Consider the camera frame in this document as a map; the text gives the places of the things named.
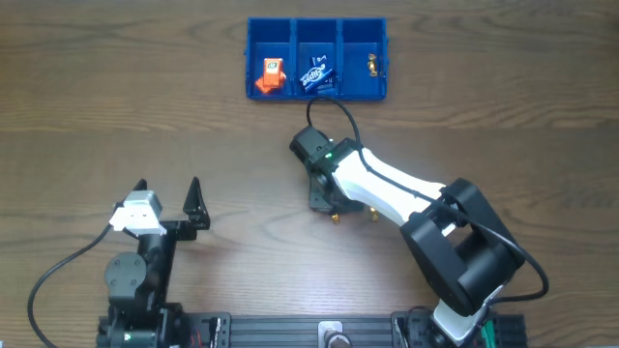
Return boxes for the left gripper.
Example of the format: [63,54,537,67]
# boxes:
[112,176,212,242]

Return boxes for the blue tray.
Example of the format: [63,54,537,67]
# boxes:
[245,16,390,102]

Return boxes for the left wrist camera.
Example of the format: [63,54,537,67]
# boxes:
[108,189,164,237]

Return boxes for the black cable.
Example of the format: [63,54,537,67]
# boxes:
[306,95,551,305]
[27,221,115,348]

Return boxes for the mounting rail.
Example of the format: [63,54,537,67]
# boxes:
[186,311,526,348]

